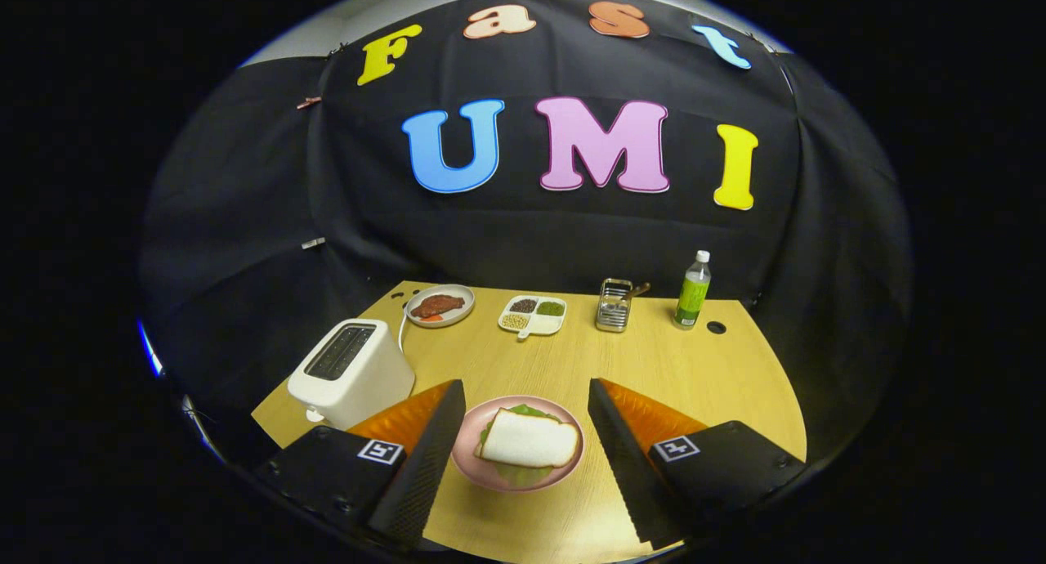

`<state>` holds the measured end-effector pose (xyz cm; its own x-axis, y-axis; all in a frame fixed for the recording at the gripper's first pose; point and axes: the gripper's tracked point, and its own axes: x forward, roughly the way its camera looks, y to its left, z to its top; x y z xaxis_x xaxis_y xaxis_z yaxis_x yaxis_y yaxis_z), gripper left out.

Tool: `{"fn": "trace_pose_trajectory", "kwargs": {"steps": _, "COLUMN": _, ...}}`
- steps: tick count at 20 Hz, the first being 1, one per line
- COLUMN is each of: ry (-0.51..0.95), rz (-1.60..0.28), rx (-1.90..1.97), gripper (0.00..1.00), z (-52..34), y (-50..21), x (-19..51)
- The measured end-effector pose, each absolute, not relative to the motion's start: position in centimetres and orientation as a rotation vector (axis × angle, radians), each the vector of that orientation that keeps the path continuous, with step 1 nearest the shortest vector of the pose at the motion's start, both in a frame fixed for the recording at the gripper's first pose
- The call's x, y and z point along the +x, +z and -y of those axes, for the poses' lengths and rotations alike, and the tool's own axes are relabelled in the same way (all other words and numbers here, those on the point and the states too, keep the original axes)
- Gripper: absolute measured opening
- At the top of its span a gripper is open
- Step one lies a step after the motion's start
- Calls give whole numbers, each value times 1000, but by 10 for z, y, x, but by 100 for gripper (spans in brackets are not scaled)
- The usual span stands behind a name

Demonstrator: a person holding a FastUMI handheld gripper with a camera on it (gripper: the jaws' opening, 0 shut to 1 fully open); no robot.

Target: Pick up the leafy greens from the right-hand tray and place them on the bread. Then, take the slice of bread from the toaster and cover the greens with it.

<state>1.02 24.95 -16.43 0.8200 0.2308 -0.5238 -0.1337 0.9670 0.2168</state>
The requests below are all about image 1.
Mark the green label drink bottle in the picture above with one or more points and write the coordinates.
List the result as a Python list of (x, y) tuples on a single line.
[(693, 294)]

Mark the green lettuce leaf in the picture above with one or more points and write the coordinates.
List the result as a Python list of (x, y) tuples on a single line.
[(535, 412)]

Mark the toast bread slice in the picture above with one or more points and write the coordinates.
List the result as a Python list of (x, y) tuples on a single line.
[(527, 440)]

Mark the silver metal clip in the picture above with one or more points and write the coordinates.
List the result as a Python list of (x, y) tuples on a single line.
[(313, 243)]

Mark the reddish wooden clip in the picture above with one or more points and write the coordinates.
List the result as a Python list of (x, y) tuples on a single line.
[(309, 102)]

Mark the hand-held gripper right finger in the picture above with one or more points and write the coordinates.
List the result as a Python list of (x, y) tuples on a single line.
[(625, 466)]

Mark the pink round plate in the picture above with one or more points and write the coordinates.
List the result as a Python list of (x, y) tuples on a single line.
[(467, 458)]

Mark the brown meat slice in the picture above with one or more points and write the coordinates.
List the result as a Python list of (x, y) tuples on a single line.
[(437, 306)]

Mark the black backdrop cloth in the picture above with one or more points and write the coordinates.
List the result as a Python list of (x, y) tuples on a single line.
[(531, 237)]

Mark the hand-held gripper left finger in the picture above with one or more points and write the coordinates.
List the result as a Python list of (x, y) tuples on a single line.
[(417, 466)]

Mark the round plate with meat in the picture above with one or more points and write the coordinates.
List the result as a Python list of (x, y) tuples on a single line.
[(462, 294)]

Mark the white toaster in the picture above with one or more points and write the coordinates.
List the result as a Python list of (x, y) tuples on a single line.
[(359, 384)]

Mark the white divided bean dish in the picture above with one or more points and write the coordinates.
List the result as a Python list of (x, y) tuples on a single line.
[(549, 324)]

